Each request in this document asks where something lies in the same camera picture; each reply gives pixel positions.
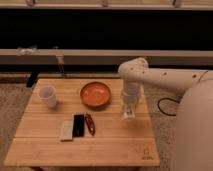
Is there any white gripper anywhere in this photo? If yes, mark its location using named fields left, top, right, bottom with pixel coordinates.
left=121, top=91, right=141, bottom=109

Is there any white robot base body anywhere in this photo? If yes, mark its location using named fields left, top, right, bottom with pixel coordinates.
left=170, top=80, right=213, bottom=171

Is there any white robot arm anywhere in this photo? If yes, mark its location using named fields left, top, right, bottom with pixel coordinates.
left=118, top=57, right=213, bottom=105

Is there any orange ceramic bowl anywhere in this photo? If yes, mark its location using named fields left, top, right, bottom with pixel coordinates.
left=80, top=82, right=111, bottom=107

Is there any black rectangular case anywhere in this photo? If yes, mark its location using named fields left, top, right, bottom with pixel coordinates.
left=73, top=114, right=84, bottom=137

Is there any wooden table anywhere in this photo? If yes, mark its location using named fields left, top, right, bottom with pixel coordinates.
left=4, top=79, right=160, bottom=167

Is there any white rectangular eraser block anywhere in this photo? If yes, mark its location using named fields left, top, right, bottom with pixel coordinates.
left=60, top=120, right=73, bottom=141

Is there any white plastic cup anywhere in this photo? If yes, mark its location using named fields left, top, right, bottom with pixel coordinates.
left=38, top=85, right=57, bottom=108

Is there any black cable loop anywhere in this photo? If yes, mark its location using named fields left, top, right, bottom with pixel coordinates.
left=157, top=96, right=185, bottom=117

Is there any grey horizontal rail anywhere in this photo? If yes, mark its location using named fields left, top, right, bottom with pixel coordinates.
left=0, top=49, right=213, bottom=66

